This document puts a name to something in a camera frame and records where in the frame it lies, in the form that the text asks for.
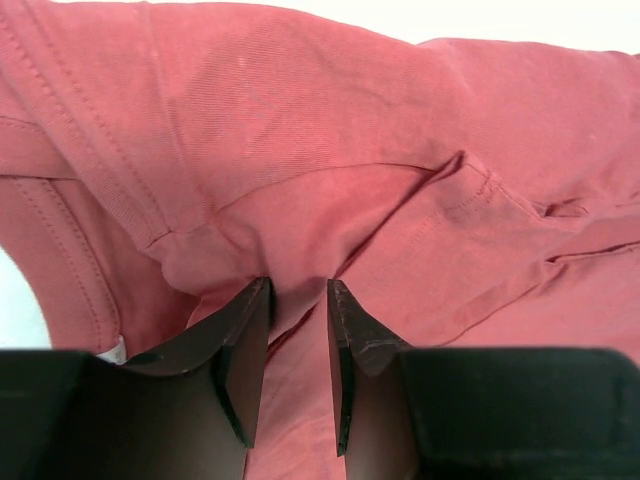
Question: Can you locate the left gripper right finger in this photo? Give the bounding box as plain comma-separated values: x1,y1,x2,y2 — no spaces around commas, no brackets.
327,279,639,479

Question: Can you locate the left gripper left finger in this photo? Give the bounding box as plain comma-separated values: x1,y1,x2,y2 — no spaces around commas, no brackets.
1,278,272,479

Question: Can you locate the pink t-shirt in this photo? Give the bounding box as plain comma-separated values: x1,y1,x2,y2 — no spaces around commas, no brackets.
1,1,639,479

